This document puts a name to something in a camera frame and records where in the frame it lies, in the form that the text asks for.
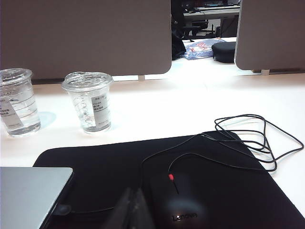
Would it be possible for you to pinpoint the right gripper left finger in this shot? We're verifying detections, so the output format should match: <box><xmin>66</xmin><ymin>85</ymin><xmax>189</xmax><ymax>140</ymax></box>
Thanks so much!
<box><xmin>104</xmin><ymin>187</ymin><xmax>134</xmax><ymax>229</ymax></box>

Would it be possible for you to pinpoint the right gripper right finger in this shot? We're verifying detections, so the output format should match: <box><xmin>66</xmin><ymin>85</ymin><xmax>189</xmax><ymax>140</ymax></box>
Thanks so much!
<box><xmin>130</xmin><ymin>187</ymin><xmax>155</xmax><ymax>229</ymax></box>

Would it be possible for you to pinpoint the silver Dell laptop with sticker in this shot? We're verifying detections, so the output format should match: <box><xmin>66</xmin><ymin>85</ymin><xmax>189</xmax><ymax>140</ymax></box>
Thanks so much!
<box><xmin>0</xmin><ymin>167</ymin><xmax>74</xmax><ymax>229</ymax></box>

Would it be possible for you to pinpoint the short clear plastic logo cup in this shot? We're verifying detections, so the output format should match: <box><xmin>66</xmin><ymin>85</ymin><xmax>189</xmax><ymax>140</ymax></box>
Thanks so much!
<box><xmin>61</xmin><ymin>71</ymin><xmax>114</xmax><ymax>135</ymax></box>

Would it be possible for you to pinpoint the clear cup with white label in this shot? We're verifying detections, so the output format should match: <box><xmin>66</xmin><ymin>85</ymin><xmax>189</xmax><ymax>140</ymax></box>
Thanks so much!
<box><xmin>0</xmin><ymin>68</ymin><xmax>41</xmax><ymax>138</ymax></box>

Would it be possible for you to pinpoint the black Lenovo mouse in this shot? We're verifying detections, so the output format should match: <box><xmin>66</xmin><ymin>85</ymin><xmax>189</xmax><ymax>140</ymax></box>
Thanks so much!
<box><xmin>149</xmin><ymin>173</ymin><xmax>215</xmax><ymax>229</ymax></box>

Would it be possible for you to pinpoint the black mouse pad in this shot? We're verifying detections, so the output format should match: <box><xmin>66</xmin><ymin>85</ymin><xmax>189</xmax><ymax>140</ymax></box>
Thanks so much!
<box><xmin>33</xmin><ymin>130</ymin><xmax>305</xmax><ymax>229</ymax></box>

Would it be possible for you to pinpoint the blue printed plastic bag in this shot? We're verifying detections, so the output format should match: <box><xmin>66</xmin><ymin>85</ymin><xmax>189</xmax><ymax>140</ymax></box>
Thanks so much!
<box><xmin>184</xmin><ymin>39</ymin><xmax>226</xmax><ymax>60</ymax></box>

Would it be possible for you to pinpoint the black round zip case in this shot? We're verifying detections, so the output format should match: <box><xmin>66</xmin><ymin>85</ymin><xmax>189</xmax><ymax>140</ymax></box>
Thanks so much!
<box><xmin>211</xmin><ymin>42</ymin><xmax>236</xmax><ymax>64</ymax></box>

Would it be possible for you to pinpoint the wide brown desk divider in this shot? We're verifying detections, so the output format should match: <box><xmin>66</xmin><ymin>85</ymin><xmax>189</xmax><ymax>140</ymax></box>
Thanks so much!
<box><xmin>0</xmin><ymin>0</ymin><xmax>173</xmax><ymax>81</ymax></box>

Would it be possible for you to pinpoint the background person in dark jacket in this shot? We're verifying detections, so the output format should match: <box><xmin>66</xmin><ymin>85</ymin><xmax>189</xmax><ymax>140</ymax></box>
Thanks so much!
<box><xmin>171</xmin><ymin>0</ymin><xmax>187</xmax><ymax>61</ymax></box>

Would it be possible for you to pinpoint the black office chair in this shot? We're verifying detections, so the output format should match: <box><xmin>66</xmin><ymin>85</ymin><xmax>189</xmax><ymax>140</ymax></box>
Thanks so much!
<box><xmin>182</xmin><ymin>20</ymin><xmax>203</xmax><ymax>40</ymax></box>

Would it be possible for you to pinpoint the white background desk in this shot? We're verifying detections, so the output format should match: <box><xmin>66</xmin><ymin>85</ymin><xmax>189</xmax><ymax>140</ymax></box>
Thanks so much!
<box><xmin>184</xmin><ymin>5</ymin><xmax>240</xmax><ymax>18</ymax></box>

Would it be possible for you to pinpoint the grey divider panel right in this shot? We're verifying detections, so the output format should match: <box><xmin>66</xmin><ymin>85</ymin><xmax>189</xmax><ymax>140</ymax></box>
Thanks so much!
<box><xmin>234</xmin><ymin>0</ymin><xmax>305</xmax><ymax>72</ymax></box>

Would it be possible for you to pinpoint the black mouse cable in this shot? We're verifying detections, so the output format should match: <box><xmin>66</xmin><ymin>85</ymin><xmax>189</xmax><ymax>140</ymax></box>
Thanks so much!
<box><xmin>53</xmin><ymin>114</ymin><xmax>305</xmax><ymax>215</ymax></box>

